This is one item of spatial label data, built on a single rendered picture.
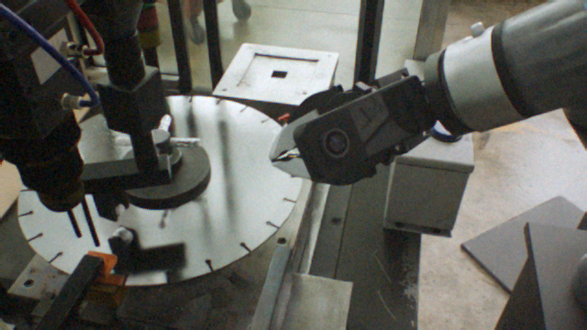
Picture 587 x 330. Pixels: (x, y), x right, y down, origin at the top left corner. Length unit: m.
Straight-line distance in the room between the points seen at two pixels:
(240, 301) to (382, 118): 0.31
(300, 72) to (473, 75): 0.55
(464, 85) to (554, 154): 2.02
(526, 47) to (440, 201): 0.44
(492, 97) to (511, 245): 1.54
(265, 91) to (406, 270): 0.36
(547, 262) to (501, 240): 1.05
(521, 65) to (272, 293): 0.26
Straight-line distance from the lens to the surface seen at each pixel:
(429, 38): 0.96
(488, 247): 1.88
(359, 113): 0.40
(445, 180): 0.77
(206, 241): 0.55
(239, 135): 0.68
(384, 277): 0.78
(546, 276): 0.85
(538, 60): 0.39
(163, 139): 0.60
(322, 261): 0.78
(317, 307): 0.65
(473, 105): 0.40
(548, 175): 2.29
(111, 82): 0.47
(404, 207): 0.81
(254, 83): 0.88
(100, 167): 0.54
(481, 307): 1.74
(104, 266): 0.53
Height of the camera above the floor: 1.36
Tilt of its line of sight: 41 degrees down
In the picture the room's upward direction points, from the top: straight up
